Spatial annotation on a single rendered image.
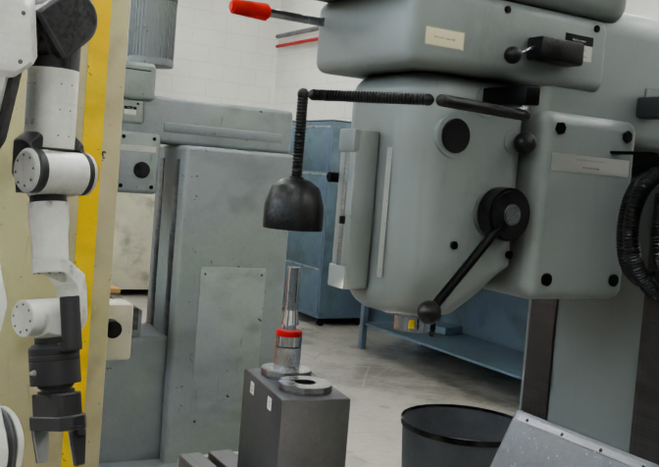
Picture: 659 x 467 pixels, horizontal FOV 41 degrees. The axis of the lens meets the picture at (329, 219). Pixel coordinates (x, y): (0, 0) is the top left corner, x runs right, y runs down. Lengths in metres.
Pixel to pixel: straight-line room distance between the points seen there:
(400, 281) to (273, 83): 10.09
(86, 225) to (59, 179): 1.21
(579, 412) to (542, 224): 0.43
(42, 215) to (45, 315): 0.18
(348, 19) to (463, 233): 0.32
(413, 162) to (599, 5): 0.35
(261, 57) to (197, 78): 0.90
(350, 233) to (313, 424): 0.42
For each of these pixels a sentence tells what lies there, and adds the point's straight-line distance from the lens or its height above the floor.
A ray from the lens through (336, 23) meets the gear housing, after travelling 1.23.
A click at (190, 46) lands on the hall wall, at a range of 10.77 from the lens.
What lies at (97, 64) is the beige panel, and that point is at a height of 1.76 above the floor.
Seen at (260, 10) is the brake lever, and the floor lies 1.70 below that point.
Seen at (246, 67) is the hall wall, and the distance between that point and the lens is 11.03.
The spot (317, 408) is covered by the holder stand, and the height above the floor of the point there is 1.11.
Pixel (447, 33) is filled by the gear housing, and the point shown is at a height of 1.67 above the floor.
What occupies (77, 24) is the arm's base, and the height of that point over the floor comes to 1.72.
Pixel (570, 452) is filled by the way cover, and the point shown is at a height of 1.07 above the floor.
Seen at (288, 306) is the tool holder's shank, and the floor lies 1.25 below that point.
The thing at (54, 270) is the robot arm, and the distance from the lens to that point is 1.63.
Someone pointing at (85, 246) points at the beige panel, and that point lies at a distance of 2.82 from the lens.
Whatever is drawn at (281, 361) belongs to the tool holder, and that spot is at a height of 1.15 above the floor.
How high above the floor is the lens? 1.49
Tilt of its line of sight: 3 degrees down
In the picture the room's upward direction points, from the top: 5 degrees clockwise
